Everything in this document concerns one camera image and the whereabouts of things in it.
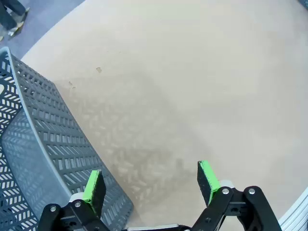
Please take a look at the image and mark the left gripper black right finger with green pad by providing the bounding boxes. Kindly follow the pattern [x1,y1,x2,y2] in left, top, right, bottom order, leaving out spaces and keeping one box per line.
[190,160,282,231]

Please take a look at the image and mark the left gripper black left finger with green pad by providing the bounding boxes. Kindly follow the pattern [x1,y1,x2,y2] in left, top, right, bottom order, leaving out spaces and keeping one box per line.
[36,169,111,231]

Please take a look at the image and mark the grey plastic lattice basket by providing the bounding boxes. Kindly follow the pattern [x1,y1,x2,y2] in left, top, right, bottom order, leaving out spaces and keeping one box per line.
[0,46,134,231]

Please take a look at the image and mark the bystander legs dark trousers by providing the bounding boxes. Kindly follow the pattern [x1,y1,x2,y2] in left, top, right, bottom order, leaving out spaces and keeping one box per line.
[0,0,31,40]

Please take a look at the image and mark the grey aluminium frame rail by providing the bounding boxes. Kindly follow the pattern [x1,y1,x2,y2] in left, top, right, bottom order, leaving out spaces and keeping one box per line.
[278,186,308,231]

